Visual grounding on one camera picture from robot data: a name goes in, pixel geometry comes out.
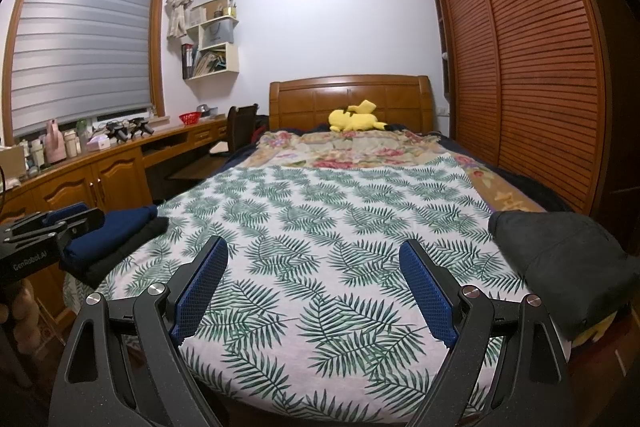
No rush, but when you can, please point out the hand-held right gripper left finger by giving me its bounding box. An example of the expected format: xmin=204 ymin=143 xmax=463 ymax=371
xmin=47 ymin=235 xmax=230 ymax=427

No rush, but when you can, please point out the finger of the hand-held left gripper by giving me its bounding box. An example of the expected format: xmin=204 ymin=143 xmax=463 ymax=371
xmin=7 ymin=208 xmax=107 ymax=254
xmin=0 ymin=202 xmax=91 ymax=242

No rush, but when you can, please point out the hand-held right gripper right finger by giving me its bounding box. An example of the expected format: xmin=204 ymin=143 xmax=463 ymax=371
xmin=398 ymin=239 xmax=571 ymax=427

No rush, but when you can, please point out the black jacket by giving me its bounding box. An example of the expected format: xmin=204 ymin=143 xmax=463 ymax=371
xmin=487 ymin=209 xmax=635 ymax=342

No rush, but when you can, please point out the person's left hand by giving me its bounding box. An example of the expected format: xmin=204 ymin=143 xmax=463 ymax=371
xmin=9 ymin=279 xmax=39 ymax=344

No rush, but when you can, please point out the folded navy garment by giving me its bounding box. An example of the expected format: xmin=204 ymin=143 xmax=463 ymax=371
xmin=61 ymin=205 xmax=158 ymax=269

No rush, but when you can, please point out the wooden desk cabinet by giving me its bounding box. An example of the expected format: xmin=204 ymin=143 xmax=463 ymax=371
xmin=0 ymin=117 xmax=230 ymax=258

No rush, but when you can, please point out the folded black garment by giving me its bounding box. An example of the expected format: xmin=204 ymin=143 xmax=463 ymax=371
xmin=82 ymin=217 xmax=170 ymax=289

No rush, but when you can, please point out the cardboard box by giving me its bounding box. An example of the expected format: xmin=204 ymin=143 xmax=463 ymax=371
xmin=0 ymin=146 xmax=26 ymax=180

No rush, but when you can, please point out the pink bottle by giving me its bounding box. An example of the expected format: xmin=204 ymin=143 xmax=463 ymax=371
xmin=46 ymin=119 xmax=66 ymax=163

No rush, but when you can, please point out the bed with leaf-print cover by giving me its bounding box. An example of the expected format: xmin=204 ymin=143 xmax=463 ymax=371
xmin=62 ymin=154 xmax=573 ymax=424

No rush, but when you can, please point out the orange patterned blanket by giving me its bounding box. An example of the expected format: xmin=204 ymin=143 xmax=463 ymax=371
xmin=470 ymin=167 xmax=547 ymax=213

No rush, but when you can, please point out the dark blue bedsheet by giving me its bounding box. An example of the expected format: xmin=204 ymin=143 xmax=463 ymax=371
xmin=440 ymin=134 xmax=573 ymax=214

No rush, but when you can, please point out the floral blanket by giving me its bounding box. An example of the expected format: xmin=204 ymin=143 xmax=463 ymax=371
xmin=247 ymin=129 xmax=481 ymax=172

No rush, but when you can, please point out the dark wooden chair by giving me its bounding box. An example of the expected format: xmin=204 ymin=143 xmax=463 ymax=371
xmin=207 ymin=104 xmax=260 ymax=156

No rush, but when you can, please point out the grey window blind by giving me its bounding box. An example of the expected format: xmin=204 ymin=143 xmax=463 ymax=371
xmin=9 ymin=0 xmax=156 ymax=138

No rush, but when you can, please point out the yellow plush toy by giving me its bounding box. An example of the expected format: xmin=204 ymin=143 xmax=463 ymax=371
xmin=327 ymin=99 xmax=388 ymax=132

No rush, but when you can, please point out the wooden bed headboard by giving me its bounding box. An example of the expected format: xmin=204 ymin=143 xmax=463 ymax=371
xmin=268 ymin=75 xmax=442 ymax=136

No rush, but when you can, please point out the tied beige curtain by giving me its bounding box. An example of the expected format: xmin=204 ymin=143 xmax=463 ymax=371
xmin=166 ymin=0 xmax=207 ymax=40

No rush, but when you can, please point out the wooden louvered wardrobe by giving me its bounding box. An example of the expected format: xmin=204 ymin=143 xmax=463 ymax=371
xmin=425 ymin=0 xmax=631 ymax=215

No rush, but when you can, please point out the white wall shelf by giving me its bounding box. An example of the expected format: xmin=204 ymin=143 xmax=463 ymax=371
xmin=181 ymin=0 xmax=241 ymax=81

